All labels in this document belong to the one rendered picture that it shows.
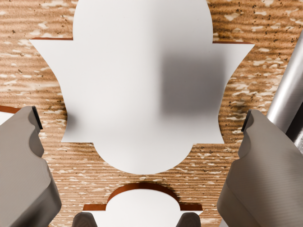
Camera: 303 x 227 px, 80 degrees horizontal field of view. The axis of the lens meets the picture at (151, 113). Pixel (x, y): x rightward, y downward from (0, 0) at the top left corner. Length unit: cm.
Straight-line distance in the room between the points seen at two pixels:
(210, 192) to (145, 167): 8
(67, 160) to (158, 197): 9
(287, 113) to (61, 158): 20
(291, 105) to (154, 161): 12
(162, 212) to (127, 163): 8
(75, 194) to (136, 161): 9
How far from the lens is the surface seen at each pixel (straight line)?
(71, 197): 23
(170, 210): 22
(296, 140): 23
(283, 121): 20
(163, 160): 16
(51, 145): 18
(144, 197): 20
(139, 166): 16
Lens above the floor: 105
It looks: 58 degrees down
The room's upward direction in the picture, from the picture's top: 179 degrees clockwise
